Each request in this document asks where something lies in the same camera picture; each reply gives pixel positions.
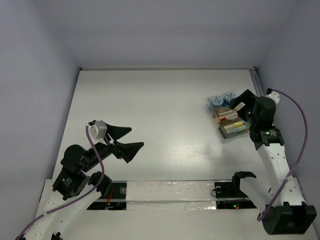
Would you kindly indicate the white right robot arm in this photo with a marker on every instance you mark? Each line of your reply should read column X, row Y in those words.
column 282, row 208

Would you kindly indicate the compartmented organizer tray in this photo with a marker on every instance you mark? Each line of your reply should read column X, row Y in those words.
column 227, row 120

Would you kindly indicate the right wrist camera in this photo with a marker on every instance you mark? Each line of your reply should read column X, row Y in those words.
column 272, row 94

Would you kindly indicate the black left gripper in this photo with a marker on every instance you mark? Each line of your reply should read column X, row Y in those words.
column 128, row 150

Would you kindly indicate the yellow highlighter pen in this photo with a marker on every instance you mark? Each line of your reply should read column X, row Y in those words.
column 237, row 124

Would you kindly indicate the green highlighter pen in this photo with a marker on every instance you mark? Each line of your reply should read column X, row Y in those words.
column 227, row 127

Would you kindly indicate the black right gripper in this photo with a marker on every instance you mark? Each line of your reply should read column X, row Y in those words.
column 248, row 97

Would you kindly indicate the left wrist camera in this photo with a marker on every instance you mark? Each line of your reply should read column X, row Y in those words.
column 97, row 130

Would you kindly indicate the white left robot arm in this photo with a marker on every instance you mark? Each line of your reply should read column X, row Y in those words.
column 81, row 181

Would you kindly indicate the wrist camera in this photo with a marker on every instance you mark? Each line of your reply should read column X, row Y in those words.
column 272, row 94
column 97, row 130

